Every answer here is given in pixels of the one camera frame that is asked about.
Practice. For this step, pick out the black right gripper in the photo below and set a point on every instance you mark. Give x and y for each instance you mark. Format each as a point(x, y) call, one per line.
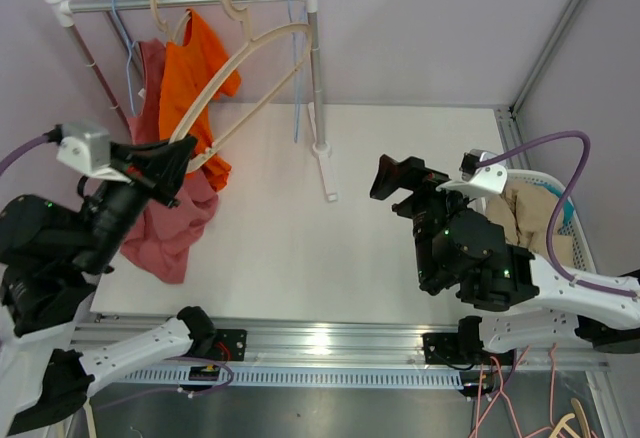
point(393, 176)

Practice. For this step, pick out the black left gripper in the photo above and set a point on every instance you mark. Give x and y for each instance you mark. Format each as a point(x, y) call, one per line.
point(160, 164)

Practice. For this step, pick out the orange t shirt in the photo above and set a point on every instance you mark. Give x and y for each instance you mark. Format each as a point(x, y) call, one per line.
point(188, 68)

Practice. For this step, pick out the beige t shirt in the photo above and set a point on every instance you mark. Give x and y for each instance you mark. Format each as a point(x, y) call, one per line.
point(524, 211)

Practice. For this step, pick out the light blue wire hanger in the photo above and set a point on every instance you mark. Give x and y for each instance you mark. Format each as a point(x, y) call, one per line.
point(298, 41)
point(130, 47)

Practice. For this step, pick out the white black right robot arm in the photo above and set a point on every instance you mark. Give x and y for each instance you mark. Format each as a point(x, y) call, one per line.
point(523, 299)

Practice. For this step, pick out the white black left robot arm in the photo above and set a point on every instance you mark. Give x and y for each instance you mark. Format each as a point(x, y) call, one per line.
point(49, 252)

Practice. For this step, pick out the pink t shirt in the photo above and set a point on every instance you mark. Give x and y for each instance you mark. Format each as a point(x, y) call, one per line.
point(160, 241)

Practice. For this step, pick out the wooden hanger on floor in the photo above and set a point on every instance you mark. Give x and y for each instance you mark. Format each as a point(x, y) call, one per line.
point(574, 424)

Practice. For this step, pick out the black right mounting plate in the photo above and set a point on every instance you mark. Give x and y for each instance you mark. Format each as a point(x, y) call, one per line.
point(448, 349)

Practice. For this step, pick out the black mounting plate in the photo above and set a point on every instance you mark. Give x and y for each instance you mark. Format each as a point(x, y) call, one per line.
point(448, 349)
point(228, 345)

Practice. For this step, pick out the metal clothes rack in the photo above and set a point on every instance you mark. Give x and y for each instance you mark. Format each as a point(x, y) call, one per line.
point(237, 10)

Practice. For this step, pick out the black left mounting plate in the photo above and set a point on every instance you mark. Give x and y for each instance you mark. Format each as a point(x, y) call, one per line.
point(228, 345)

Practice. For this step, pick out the white plastic laundry basket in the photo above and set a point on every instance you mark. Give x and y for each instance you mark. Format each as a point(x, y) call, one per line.
point(568, 239)

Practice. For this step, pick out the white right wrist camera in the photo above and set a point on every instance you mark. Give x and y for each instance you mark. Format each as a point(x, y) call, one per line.
point(482, 175)

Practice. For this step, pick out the white slotted cable duct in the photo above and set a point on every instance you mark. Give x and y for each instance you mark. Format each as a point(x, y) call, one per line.
point(297, 377)

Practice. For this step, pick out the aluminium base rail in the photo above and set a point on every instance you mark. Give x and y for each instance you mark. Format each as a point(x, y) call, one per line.
point(287, 343)

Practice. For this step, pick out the pink wire hanger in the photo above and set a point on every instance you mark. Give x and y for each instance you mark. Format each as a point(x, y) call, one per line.
point(501, 394)

